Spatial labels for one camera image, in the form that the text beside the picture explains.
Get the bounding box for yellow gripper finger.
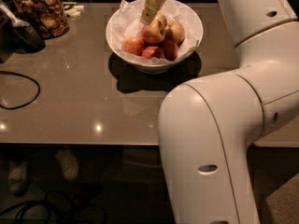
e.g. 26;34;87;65
140;0;166;25

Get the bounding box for red apple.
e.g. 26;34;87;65
141;20;165;44
141;46;164;59
121;37;145;56
160;39;178;61

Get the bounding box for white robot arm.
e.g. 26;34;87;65
158;0;299;224

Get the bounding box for back yellow-red apple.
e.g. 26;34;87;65
155;12;167;25

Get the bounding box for yellow-red apple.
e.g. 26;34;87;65
155;12;167;25
165;21;185;45

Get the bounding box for right yellow-red apple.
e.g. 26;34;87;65
165;21;185;45

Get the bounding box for white paper bowl liner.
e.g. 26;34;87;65
110;0;200;67

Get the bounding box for white ceramic bowl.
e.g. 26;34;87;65
105;0;204;75

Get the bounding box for white scraps on table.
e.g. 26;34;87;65
64;4;84;18

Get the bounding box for glass jar of dried chips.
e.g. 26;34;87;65
13;0;69;39

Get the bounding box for black round appliance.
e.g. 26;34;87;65
13;25;46;53

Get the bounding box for white right shoe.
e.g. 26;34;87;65
55;149;79;180

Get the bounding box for white shoe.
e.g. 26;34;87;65
8;161;29;196
55;149;79;180

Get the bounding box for white left shoe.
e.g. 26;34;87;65
8;161;29;196

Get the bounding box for white scoop handle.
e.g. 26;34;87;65
0;0;30;27

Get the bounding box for black cable on table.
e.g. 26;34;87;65
0;70;42;111

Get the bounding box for black cables on floor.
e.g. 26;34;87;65
0;189;108;224

